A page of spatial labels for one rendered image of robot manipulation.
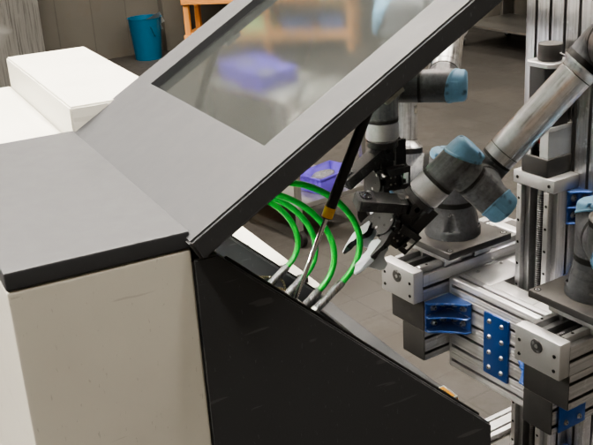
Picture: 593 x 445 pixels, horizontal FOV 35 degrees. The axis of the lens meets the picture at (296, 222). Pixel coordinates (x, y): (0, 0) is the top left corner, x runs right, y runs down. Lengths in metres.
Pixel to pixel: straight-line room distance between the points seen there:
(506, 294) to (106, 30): 8.82
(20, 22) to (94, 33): 1.94
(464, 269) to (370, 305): 1.98
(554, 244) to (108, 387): 1.30
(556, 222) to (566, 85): 0.45
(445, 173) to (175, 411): 0.76
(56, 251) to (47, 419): 0.26
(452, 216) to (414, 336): 0.35
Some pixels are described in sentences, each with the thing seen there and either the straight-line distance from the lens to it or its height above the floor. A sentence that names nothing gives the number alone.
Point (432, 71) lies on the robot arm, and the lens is 2.18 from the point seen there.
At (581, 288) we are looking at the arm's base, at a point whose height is 1.07.
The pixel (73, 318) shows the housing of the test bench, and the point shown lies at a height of 1.41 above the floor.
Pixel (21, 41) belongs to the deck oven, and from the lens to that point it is 9.09.
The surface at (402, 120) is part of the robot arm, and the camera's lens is 2.51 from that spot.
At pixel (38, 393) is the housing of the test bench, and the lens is 1.48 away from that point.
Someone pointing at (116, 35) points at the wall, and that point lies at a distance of 10.97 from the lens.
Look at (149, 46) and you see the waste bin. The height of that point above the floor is 0.16.
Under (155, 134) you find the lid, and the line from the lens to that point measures 1.82.
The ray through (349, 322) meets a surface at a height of 0.95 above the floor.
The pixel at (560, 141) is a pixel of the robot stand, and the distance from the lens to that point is 2.38.
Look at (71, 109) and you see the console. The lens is 2.08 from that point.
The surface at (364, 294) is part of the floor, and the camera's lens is 4.64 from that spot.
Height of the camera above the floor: 2.02
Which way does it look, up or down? 21 degrees down
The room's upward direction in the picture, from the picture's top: 4 degrees counter-clockwise
